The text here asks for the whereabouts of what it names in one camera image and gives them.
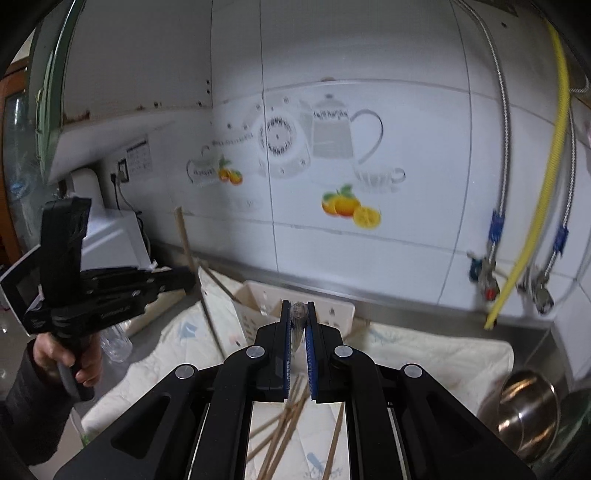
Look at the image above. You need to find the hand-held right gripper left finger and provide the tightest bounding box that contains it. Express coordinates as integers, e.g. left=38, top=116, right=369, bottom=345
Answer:
left=54, top=299, right=293, bottom=480

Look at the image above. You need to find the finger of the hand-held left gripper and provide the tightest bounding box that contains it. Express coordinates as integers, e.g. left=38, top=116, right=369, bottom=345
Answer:
left=134, top=266, right=195, bottom=286
left=139, top=281, right=197, bottom=306

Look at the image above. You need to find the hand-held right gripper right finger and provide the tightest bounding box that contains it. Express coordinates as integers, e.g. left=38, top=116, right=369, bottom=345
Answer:
left=304, top=300, right=539, bottom=480

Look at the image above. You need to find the wooden chopstick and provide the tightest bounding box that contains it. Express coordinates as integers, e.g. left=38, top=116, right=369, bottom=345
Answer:
left=290, top=301, right=309, bottom=358

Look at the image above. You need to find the cream plastic utensil holder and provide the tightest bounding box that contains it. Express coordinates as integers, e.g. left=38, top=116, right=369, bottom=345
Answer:
left=238, top=279, right=357, bottom=354

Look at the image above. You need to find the person's left forearm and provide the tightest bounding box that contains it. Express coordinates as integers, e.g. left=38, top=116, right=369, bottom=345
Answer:
left=0, top=344, right=89, bottom=468

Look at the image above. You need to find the person's left hand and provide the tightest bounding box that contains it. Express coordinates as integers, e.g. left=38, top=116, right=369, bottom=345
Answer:
left=32, top=332, right=105, bottom=387

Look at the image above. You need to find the white box-shaped appliance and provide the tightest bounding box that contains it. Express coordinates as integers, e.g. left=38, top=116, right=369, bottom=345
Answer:
left=81, top=205, right=154, bottom=274

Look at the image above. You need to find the clear plastic bottle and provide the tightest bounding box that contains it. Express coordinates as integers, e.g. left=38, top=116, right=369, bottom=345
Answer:
left=100, top=320, right=133, bottom=363

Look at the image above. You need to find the white rounded appliance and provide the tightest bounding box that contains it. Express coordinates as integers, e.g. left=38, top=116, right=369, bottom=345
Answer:
left=68, top=168, right=101, bottom=213

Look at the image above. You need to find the printed quilted mat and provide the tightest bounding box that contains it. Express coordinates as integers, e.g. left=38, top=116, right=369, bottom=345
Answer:
left=81, top=263, right=516, bottom=480

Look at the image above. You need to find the stainless steel bowl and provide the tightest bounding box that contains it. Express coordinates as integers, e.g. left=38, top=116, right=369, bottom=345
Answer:
left=478, top=369, right=562, bottom=467

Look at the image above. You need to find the metal water valve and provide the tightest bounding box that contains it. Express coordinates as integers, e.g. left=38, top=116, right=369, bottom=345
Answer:
left=517, top=265, right=556, bottom=315

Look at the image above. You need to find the black power cable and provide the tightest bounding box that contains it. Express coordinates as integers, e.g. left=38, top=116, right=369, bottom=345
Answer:
left=110, top=173, right=145, bottom=219

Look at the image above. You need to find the printed wall sticker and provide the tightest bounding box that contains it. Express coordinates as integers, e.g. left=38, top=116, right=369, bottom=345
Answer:
left=126, top=135, right=153, bottom=179

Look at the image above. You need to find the green window frame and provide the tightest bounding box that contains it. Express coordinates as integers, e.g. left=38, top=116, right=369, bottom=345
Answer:
left=27, top=0, right=88, bottom=178

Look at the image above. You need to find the red-handled water valve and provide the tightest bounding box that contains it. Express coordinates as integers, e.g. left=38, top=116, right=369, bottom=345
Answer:
left=466, top=250, right=502, bottom=302

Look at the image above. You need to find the braided metal hose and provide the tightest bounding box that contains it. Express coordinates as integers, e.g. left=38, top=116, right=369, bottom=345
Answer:
left=538, top=108, right=579, bottom=282
left=455, top=0, right=512, bottom=252

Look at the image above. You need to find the yellow corrugated hose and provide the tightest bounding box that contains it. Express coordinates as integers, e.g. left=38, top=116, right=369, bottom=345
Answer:
left=484, top=21, right=571, bottom=331

